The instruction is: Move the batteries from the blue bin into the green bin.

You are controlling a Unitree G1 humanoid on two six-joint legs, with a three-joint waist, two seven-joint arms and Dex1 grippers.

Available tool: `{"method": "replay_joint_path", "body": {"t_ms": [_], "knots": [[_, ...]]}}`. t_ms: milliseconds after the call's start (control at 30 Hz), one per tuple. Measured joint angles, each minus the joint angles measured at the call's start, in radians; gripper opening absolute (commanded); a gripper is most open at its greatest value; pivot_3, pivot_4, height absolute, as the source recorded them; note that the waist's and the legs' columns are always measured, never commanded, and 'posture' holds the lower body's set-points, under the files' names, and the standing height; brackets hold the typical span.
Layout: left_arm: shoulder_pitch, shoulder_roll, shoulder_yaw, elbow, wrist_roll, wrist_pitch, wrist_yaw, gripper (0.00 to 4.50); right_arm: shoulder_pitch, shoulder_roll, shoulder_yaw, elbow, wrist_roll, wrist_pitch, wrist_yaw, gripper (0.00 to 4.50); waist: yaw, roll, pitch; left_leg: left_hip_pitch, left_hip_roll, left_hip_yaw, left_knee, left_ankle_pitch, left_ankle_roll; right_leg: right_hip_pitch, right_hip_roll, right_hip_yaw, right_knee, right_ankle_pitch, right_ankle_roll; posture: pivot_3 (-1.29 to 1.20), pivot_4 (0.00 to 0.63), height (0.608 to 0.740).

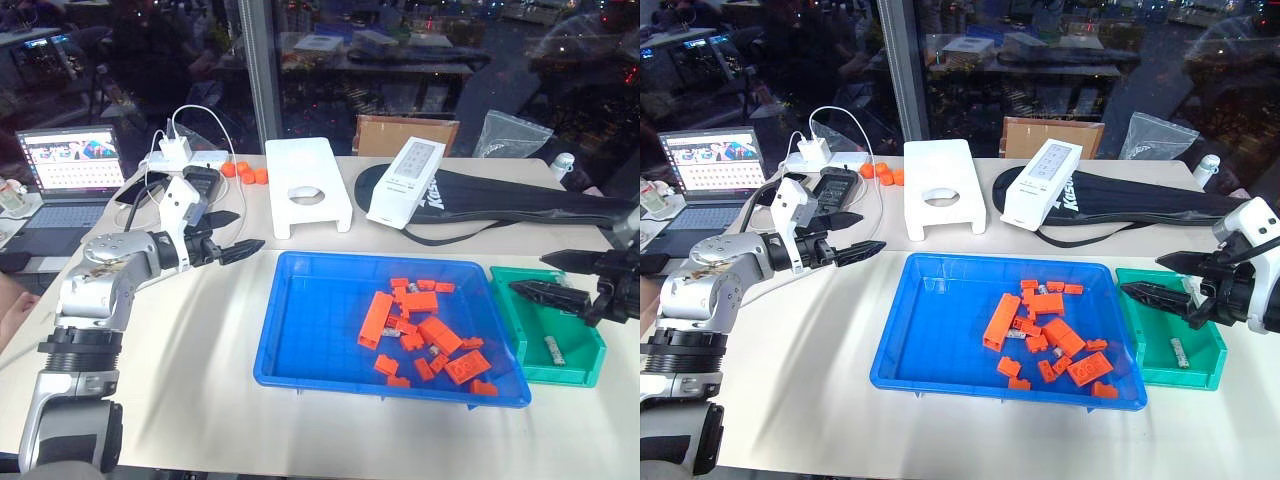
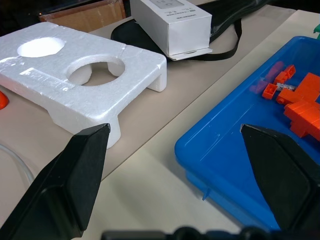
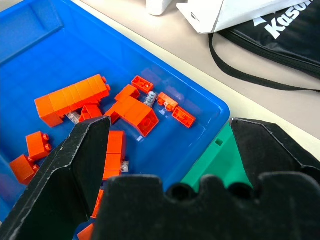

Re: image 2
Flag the black bag with strap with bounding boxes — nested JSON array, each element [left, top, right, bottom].
[[110, 0, 273, 63]]

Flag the orange brick assembly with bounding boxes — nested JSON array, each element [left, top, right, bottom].
[[275, 72, 320, 141]]

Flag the blue plastic bin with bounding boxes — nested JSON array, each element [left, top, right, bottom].
[[174, 36, 320, 232]]

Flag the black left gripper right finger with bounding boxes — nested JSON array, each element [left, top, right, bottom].
[[239, 123, 320, 233]]

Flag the clear thin cable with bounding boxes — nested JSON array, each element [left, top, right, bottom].
[[0, 144, 35, 185]]

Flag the white styrofoam packing insert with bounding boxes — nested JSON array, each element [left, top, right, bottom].
[[0, 21, 168, 148]]

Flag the brown cardboard box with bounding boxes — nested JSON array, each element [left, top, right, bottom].
[[39, 0, 127, 34]]

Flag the orange object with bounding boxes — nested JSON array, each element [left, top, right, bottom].
[[0, 91, 10, 110]]

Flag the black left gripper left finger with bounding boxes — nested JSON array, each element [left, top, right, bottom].
[[0, 122, 111, 240]]

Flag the white cardboard product box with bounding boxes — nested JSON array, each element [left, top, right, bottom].
[[129, 0, 213, 62]]

